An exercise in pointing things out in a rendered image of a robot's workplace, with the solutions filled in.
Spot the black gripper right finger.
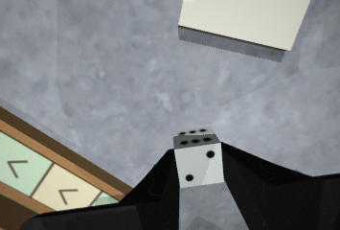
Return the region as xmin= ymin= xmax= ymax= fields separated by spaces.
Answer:
xmin=220 ymin=142 xmax=340 ymax=230

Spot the white die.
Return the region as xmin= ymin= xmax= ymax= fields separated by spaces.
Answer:
xmin=172 ymin=126 xmax=224 ymax=188

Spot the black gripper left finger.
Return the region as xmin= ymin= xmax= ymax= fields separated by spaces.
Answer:
xmin=19 ymin=149 xmax=180 ymax=230

